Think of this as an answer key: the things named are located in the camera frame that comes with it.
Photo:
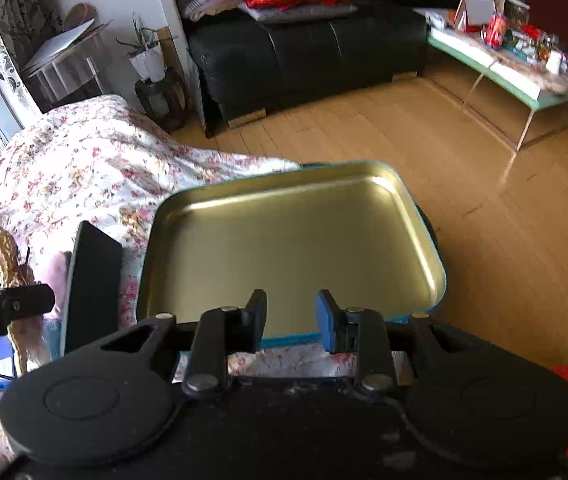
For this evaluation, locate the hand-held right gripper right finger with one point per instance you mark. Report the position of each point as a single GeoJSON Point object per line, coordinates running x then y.
{"type": "Point", "coordinates": [325, 322]}

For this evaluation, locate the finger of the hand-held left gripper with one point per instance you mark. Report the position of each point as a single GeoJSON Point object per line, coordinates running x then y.
{"type": "Point", "coordinates": [29, 301]}

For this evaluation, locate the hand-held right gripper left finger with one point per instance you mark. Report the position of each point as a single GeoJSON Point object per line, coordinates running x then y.
{"type": "Point", "coordinates": [256, 325]}

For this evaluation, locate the pink cloth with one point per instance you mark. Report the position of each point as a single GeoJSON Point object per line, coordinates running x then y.
{"type": "Point", "coordinates": [56, 280]}

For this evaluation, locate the gold metal tin tray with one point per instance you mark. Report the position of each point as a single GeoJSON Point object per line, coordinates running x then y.
{"type": "Point", "coordinates": [289, 240]}

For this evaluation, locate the brown plush toy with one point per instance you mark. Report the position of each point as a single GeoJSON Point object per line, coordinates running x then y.
{"type": "Point", "coordinates": [4, 255]}

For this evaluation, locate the black flat box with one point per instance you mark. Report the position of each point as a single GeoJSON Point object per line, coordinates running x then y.
{"type": "Point", "coordinates": [94, 290]}

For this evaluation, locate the floral blanket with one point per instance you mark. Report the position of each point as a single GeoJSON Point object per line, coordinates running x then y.
{"type": "Point", "coordinates": [89, 160]}

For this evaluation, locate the clear acrylic side table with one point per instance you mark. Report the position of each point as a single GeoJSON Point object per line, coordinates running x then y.
{"type": "Point", "coordinates": [64, 77]}

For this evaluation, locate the dark wooden plant stool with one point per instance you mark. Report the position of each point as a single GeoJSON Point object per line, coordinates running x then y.
{"type": "Point", "coordinates": [161, 102]}

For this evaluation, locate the black leather sofa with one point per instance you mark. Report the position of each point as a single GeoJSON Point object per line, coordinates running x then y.
{"type": "Point", "coordinates": [304, 55]}

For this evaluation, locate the potted plant in white pot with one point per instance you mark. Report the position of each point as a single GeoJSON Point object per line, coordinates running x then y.
{"type": "Point", "coordinates": [146, 57]}

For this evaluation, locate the patterned curtain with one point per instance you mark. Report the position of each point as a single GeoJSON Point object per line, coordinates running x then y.
{"type": "Point", "coordinates": [19, 15]}

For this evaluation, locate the brown round board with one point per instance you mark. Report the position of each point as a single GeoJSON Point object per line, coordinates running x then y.
{"type": "Point", "coordinates": [80, 16]}

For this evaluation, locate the mint green coffee table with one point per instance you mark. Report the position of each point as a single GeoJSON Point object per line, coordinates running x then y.
{"type": "Point", "coordinates": [514, 77]}

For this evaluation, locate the grey cushion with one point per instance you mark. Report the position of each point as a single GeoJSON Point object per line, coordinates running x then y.
{"type": "Point", "coordinates": [309, 12]}

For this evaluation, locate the folded checked cloths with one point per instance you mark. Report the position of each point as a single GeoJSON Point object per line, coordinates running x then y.
{"type": "Point", "coordinates": [209, 0]}

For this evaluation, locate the red can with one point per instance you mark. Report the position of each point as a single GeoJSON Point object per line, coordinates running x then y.
{"type": "Point", "coordinates": [497, 31]}

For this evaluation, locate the white house-shaped box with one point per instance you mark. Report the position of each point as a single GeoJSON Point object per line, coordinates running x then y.
{"type": "Point", "coordinates": [476, 12]}

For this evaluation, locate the pile of colourful packets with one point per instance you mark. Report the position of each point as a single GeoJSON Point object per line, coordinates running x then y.
{"type": "Point", "coordinates": [539, 50]}

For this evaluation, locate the white cup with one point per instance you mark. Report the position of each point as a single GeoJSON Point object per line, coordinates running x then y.
{"type": "Point", "coordinates": [555, 62]}

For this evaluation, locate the glass jar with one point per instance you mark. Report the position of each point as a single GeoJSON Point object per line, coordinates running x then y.
{"type": "Point", "coordinates": [516, 10]}

